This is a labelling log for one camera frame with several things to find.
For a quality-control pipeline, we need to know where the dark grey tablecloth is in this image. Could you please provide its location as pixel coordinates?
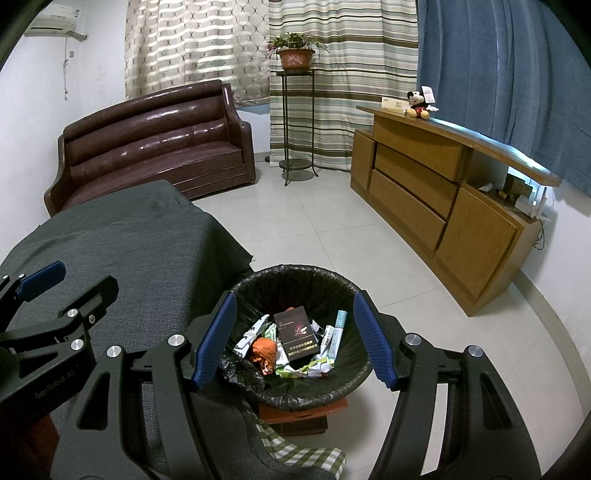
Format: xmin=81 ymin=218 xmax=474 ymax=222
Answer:
xmin=0 ymin=179 xmax=347 ymax=480

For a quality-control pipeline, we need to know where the mouse plush toy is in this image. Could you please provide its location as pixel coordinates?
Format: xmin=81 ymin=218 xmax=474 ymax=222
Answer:
xmin=403 ymin=87 xmax=439 ymax=121

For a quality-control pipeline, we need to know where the yellow-green wrapper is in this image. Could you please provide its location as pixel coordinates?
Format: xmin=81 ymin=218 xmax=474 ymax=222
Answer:
xmin=276 ymin=355 xmax=335 ymax=379

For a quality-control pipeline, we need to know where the red stool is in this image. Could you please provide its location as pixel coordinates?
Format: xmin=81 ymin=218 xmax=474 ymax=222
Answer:
xmin=256 ymin=397 xmax=349 ymax=437

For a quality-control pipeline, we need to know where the trash bin with black liner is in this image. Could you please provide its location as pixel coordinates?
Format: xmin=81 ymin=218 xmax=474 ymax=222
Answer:
xmin=221 ymin=264 xmax=375 ymax=412

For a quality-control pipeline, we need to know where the black cigarette box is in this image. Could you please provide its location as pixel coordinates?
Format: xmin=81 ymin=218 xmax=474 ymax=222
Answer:
xmin=273 ymin=305 xmax=320 ymax=361

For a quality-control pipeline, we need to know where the wooden cabinet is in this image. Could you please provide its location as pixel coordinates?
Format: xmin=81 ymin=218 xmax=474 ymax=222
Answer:
xmin=349 ymin=104 xmax=561 ymax=317

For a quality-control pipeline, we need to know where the brown leather sofa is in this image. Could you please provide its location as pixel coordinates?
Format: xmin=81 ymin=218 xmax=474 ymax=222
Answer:
xmin=44 ymin=79 xmax=257 ymax=217

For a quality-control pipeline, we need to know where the blue curtain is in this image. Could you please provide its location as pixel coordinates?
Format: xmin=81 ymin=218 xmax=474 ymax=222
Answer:
xmin=416 ymin=0 xmax=591 ymax=195

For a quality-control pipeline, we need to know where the striped curtain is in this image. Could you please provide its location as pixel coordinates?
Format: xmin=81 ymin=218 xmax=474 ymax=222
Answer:
xmin=269 ymin=0 xmax=421 ymax=172

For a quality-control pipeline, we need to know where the green checked cloth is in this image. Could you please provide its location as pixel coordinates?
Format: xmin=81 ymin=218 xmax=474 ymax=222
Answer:
xmin=252 ymin=406 xmax=348 ymax=472

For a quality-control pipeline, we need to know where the orange wrapper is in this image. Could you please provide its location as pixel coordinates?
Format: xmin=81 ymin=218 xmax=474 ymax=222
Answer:
xmin=249 ymin=337 xmax=279 ymax=372

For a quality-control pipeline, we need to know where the silver knotted wrapper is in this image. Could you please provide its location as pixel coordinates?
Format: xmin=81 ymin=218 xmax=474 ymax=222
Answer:
xmin=233 ymin=315 xmax=271 ymax=357

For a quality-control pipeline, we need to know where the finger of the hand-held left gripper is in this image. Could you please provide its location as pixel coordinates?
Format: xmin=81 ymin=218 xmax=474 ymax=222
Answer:
xmin=0 ymin=275 xmax=120 ymax=356
xmin=0 ymin=261 xmax=66 ymax=319

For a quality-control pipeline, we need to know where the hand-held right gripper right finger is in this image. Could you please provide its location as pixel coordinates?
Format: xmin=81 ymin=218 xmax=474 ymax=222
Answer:
xmin=352 ymin=291 xmax=541 ymax=480

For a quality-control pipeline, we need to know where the large white tube green print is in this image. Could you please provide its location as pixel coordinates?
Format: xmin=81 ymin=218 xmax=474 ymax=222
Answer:
xmin=327 ymin=309 xmax=349 ymax=358

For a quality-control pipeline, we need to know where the white air conditioner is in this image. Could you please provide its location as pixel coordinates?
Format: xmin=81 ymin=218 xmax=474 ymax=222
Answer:
xmin=24 ymin=4 xmax=88 ymax=41

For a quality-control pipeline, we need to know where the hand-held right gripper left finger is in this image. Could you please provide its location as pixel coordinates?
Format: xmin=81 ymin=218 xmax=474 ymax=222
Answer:
xmin=55 ymin=292 xmax=238 ymax=480

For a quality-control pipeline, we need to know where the white router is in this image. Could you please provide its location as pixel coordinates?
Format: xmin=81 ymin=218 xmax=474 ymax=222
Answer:
xmin=515 ymin=187 xmax=550 ymax=220

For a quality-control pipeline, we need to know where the black metal plant stand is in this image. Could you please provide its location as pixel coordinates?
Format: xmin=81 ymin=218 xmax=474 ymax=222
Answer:
xmin=276 ymin=69 xmax=320 ymax=188

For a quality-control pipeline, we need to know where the small brown box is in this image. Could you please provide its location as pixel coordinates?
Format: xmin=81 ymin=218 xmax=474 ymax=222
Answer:
xmin=503 ymin=175 xmax=529 ymax=199

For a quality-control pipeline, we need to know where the potted plant in red pot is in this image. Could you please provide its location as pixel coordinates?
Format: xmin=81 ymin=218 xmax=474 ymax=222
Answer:
xmin=267 ymin=32 xmax=329 ymax=71

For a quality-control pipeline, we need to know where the air conditioner cord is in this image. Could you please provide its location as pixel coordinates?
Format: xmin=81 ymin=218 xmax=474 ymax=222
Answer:
xmin=62 ymin=37 xmax=75 ymax=102

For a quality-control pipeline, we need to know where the beige patterned curtain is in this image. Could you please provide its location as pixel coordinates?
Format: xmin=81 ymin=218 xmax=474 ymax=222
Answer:
xmin=124 ymin=0 xmax=282 ymax=108

